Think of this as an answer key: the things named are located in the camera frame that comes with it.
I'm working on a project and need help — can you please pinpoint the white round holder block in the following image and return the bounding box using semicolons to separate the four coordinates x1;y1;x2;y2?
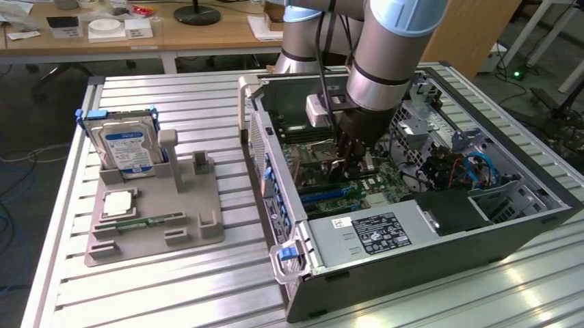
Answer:
87;18;128;44

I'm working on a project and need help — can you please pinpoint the white paper stack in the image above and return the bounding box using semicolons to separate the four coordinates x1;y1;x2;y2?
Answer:
247;12;285;42

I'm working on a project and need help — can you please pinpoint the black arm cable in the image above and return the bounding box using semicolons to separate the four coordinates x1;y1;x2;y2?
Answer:
316;10;338;117

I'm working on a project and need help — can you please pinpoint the black round lamp base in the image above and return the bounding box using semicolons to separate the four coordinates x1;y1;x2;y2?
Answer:
173;0;223;26

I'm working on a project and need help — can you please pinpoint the white desk frame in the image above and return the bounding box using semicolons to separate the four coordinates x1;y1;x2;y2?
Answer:
496;0;584;94

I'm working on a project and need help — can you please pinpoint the wooden desk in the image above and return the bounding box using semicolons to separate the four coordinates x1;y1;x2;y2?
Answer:
0;0;412;74

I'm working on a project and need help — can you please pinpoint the white box with black top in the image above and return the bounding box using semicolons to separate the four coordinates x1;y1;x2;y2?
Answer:
47;16;84;39

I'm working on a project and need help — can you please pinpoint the hard disk in blue caddy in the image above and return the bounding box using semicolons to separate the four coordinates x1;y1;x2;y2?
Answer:
75;105;159;179

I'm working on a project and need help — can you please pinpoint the green RAM stick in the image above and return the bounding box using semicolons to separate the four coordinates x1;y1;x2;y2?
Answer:
116;214;177;230

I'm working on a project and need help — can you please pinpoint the green motherboard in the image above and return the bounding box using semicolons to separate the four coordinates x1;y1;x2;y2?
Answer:
278;135;421;219

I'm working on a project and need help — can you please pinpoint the grey parts rack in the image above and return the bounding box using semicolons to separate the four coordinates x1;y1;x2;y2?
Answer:
84;128;226;267

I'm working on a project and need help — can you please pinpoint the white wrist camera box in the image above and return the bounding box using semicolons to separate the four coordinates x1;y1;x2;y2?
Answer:
305;94;341;127

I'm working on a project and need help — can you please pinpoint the open black PC case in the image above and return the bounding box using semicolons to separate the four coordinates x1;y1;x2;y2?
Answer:
238;64;574;324

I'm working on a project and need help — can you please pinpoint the CPU socket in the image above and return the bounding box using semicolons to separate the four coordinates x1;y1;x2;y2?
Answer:
308;141;341;162

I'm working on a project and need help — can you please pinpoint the plain white box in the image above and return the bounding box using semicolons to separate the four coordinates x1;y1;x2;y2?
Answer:
123;17;153;40

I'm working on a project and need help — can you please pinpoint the red packet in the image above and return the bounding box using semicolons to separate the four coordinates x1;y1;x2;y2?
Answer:
131;3;159;18

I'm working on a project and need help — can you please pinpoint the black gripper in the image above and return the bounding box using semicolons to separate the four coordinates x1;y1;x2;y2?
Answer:
336;107;396;151

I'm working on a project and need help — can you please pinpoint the wooden cabinet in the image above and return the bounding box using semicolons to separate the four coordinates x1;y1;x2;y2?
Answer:
410;0;523;80

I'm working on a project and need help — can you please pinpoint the blue disk wire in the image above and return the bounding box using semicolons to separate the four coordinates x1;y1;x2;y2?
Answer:
464;152;499;189

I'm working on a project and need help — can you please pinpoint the blue expansion slot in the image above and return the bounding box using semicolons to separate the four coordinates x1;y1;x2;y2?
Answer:
300;187;349;204

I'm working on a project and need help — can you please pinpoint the silver CPU chip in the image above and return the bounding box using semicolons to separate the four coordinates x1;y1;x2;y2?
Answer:
100;191;134;215

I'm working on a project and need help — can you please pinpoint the metal disk bay cage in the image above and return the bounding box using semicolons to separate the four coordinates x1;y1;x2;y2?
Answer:
394;98;457;151

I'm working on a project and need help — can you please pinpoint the black plastic air shroud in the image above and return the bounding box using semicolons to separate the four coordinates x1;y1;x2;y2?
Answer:
414;189;493;237

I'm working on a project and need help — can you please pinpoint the grey power supply unit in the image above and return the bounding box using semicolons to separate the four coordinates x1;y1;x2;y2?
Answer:
309;200;441;268

